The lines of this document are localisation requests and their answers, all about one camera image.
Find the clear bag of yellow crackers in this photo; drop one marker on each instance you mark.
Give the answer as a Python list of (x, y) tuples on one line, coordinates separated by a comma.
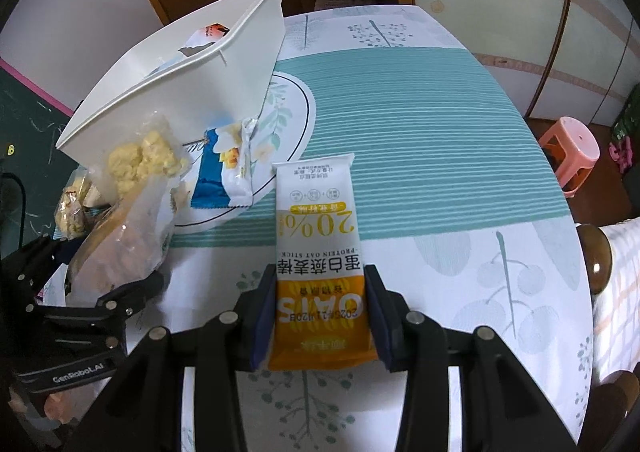
[(120, 242)]

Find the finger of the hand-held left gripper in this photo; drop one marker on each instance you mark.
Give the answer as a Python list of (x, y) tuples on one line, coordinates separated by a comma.
[(130, 294), (30, 259)]

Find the pink framed chalkboard easel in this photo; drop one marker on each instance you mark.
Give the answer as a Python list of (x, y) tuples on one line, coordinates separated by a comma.
[(25, 106)]

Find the dark green bag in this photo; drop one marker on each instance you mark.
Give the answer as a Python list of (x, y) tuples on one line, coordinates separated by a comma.
[(629, 116)]

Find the pink plastic stool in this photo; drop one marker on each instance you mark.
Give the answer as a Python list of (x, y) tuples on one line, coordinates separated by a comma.
[(570, 141)]

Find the blue white snack packet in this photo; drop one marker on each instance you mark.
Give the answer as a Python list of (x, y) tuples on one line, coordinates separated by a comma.
[(215, 187)]

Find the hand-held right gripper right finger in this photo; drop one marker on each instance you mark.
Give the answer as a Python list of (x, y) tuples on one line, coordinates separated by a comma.
[(381, 322)]

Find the white checked blanket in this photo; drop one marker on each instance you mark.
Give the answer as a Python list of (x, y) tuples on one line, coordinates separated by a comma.
[(622, 282)]

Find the wooden bedpost knob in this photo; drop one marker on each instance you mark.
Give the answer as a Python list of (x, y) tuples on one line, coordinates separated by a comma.
[(595, 257)]

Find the pink toy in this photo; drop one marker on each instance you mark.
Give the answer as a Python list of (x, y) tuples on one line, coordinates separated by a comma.
[(620, 154)]

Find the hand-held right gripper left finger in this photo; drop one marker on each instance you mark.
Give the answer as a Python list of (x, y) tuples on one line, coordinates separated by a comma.
[(262, 327)]

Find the red orange snack packet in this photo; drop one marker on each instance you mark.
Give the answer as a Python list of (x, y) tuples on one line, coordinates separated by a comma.
[(215, 30)]

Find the yellow puffed snack packet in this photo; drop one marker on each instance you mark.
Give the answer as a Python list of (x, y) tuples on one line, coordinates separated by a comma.
[(75, 217), (142, 161)]

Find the white orange oat bar packet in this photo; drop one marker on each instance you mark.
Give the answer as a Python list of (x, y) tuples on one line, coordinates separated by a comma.
[(320, 242)]

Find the person's left hand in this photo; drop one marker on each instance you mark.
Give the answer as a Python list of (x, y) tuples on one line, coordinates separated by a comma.
[(54, 404)]

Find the white plastic bin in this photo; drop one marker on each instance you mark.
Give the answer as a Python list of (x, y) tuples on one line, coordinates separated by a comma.
[(200, 91)]

